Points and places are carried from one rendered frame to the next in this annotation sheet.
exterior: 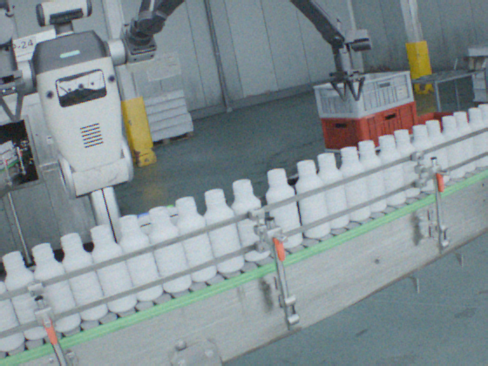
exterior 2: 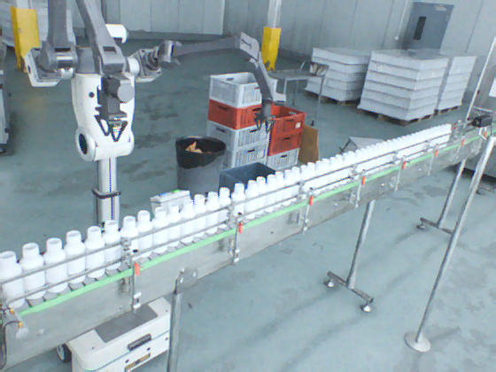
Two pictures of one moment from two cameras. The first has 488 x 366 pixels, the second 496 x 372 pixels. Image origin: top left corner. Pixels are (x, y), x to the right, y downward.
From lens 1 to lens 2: 78 cm
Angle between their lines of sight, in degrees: 23
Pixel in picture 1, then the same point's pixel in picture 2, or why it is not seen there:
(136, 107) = (28, 18)
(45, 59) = (85, 64)
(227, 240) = (214, 219)
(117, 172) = (124, 150)
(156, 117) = (42, 28)
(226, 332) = (203, 264)
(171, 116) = not seen: hidden behind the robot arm
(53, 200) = not seen: outside the picture
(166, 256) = (188, 225)
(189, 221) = (200, 208)
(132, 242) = (174, 218)
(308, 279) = (243, 239)
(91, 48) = not seen: hidden behind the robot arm
